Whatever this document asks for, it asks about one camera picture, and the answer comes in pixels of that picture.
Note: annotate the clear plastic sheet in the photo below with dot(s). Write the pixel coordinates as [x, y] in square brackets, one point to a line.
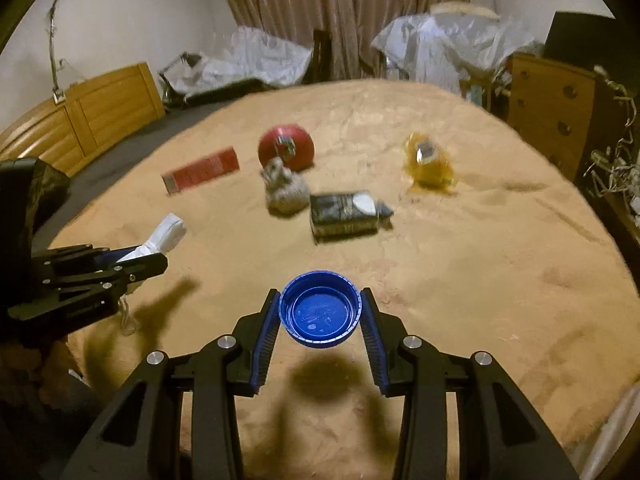
[440, 50]
[250, 60]

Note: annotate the red carton box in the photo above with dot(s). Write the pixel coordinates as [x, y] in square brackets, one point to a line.
[202, 170]

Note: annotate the black snack packet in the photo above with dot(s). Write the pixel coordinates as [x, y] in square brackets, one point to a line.
[340, 212]

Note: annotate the blue bottle cap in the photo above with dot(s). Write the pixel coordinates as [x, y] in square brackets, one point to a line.
[320, 312]

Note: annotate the grey plush animal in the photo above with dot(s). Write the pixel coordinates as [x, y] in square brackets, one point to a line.
[287, 192]

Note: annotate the wooden dresser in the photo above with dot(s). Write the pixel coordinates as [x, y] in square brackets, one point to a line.
[545, 105]

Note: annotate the cream pillow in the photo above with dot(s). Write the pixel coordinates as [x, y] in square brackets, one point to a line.
[465, 10]

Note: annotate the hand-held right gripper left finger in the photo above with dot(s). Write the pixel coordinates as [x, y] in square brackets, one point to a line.
[267, 340]

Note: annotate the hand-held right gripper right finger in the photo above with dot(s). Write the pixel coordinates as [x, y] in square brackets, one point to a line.
[372, 345]

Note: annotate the yellow snack packet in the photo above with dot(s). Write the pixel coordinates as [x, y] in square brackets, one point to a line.
[430, 170]

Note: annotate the dark chair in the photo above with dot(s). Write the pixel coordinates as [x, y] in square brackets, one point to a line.
[320, 57]

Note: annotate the black monitor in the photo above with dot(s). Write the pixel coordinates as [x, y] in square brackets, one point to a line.
[580, 40]

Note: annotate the brown curtain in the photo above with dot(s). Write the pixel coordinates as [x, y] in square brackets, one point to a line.
[325, 10]

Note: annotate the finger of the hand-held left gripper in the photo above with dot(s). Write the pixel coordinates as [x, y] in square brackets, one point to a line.
[75, 256]
[100, 290]

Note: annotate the white sock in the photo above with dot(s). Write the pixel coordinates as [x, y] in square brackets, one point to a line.
[167, 232]

